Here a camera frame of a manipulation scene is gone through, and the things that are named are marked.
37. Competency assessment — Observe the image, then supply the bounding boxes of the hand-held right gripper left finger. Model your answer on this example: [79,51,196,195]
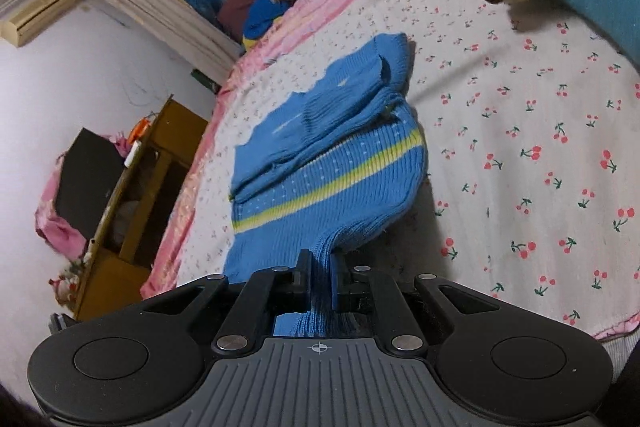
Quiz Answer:
[143,249,313,355]

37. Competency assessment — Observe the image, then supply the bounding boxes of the blue plastic bag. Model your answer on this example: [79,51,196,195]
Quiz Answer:
[182,0,226,30]

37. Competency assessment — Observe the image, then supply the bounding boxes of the orange toy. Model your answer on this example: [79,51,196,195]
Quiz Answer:
[127,117,152,144]

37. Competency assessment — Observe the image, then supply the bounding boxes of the blue and yellow cloth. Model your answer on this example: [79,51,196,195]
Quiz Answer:
[242,0,292,54]

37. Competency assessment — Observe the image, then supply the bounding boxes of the cream air conditioner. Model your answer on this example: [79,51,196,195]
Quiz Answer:
[0,0,79,49]

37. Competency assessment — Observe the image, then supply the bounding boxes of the green bottle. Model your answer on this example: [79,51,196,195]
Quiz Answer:
[192,69,221,94]

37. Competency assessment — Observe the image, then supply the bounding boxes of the wooden desk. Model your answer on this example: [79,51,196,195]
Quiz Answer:
[65,94,210,323]

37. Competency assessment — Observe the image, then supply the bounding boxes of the cherry print bed sheet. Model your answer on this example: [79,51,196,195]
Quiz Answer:
[140,0,640,341]

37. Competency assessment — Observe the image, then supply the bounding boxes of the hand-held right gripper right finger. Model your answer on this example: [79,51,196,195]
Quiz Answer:
[331,252,502,354]

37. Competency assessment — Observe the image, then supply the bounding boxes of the grey bundle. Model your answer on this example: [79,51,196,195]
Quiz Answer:
[111,199,142,253]

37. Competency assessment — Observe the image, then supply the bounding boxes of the pink cloth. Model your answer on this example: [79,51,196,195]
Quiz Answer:
[34,132,132,259]

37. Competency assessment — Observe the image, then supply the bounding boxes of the blue knit sweater yellow stripes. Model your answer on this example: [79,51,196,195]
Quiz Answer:
[222,33,429,338]

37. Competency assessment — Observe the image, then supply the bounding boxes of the flower bouquet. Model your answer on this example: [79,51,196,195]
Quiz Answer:
[47,257,89,308]

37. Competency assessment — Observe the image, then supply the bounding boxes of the cream curtain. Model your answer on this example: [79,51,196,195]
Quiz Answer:
[75,0,246,86]

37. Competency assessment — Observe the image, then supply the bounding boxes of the black monitor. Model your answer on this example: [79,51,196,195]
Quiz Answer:
[54,128,126,236]

